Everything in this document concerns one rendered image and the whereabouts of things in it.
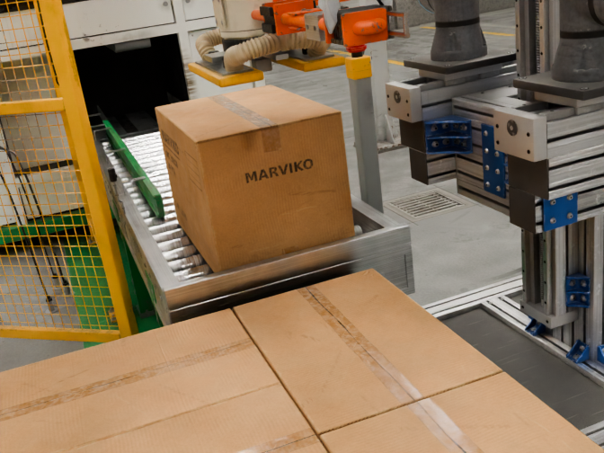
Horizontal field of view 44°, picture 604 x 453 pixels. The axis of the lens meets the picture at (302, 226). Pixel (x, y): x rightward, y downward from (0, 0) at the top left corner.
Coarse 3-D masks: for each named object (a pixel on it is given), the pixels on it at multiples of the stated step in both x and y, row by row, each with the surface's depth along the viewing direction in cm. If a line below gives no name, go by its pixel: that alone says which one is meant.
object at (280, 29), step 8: (288, 0) 152; (296, 0) 152; (304, 0) 145; (312, 0) 146; (264, 8) 147; (272, 8) 151; (280, 8) 144; (288, 8) 145; (296, 8) 145; (264, 16) 151; (272, 16) 146; (280, 16) 145; (264, 24) 149; (272, 24) 145; (280, 24) 145; (272, 32) 146; (280, 32) 145; (288, 32) 146
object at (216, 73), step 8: (192, 64) 184; (200, 64) 179; (208, 64) 176; (216, 64) 175; (224, 64) 165; (192, 72) 183; (200, 72) 173; (208, 72) 168; (216, 72) 164; (224, 72) 161; (232, 72) 160; (240, 72) 160; (248, 72) 160; (256, 72) 159; (208, 80) 168; (216, 80) 159; (224, 80) 157; (232, 80) 157; (240, 80) 158; (248, 80) 159; (256, 80) 159
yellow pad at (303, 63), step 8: (296, 56) 170; (304, 56) 169; (320, 56) 166; (328, 56) 166; (336, 56) 166; (280, 64) 177; (288, 64) 172; (296, 64) 166; (304, 64) 162; (312, 64) 162; (320, 64) 163; (328, 64) 164; (336, 64) 164; (344, 64) 165
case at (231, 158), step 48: (240, 96) 237; (288, 96) 226; (192, 144) 191; (240, 144) 190; (288, 144) 195; (336, 144) 200; (192, 192) 209; (240, 192) 194; (288, 192) 199; (336, 192) 204; (192, 240) 231; (240, 240) 198; (288, 240) 203; (336, 240) 208
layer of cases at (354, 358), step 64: (192, 320) 184; (256, 320) 179; (320, 320) 175; (384, 320) 171; (0, 384) 167; (64, 384) 163; (128, 384) 160; (192, 384) 156; (256, 384) 153; (320, 384) 150; (384, 384) 147; (448, 384) 144; (512, 384) 141; (0, 448) 144; (64, 448) 141; (128, 448) 138; (192, 448) 136; (256, 448) 133; (320, 448) 131; (384, 448) 129; (448, 448) 126; (512, 448) 124; (576, 448) 122
